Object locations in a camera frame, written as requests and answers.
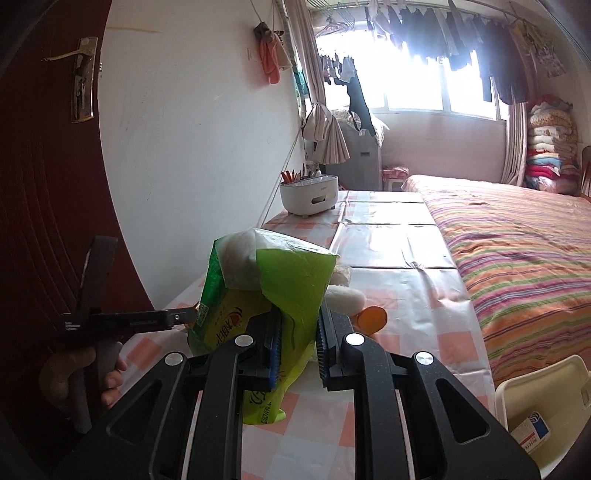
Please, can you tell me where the white red medicine box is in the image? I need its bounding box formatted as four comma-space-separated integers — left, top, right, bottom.
510, 411, 551, 454

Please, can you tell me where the green plastic snack bag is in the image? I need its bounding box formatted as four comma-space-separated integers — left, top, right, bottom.
187, 229, 337, 425

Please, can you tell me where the cream plastic trash bin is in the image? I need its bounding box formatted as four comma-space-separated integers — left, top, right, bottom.
495, 355, 590, 479

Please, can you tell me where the person's left hand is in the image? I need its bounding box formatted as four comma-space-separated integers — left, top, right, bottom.
39, 347, 127, 409

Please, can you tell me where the dark red wooden door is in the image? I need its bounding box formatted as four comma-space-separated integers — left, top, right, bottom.
0, 0, 157, 351

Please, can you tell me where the striped colourful bedspread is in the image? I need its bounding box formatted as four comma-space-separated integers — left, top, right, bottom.
404, 175, 590, 385

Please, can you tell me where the orange white checkered tablecloth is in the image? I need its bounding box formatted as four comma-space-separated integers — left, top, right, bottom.
117, 188, 498, 480

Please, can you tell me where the grey white washing machine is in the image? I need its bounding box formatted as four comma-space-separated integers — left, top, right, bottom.
325, 120, 382, 191

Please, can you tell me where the stack of folded quilts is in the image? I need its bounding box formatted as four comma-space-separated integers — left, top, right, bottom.
523, 94, 581, 195

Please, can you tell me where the beige tied curtain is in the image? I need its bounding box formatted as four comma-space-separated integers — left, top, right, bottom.
303, 103, 351, 165

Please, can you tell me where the pink cloth on hook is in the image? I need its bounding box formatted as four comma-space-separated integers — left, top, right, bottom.
253, 22, 293, 85

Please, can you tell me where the hanging dark clothes row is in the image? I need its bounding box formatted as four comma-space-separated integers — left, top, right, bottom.
317, 0, 569, 137

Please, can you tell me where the brass door handle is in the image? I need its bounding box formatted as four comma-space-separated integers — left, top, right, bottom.
44, 36, 99, 123

